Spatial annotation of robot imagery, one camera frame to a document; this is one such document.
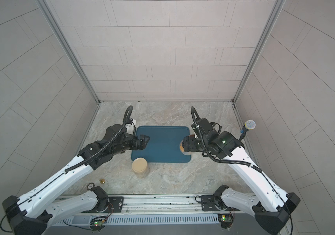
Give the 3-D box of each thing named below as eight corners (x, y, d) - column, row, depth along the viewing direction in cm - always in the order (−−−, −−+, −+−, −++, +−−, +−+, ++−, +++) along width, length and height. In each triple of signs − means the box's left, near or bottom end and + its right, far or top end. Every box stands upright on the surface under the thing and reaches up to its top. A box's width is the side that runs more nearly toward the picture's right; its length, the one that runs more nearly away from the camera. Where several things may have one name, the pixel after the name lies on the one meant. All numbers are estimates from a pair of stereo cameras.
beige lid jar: (135, 177, 81) (130, 171, 73) (137, 164, 86) (133, 157, 78) (148, 177, 81) (145, 171, 73) (149, 164, 86) (147, 157, 78)
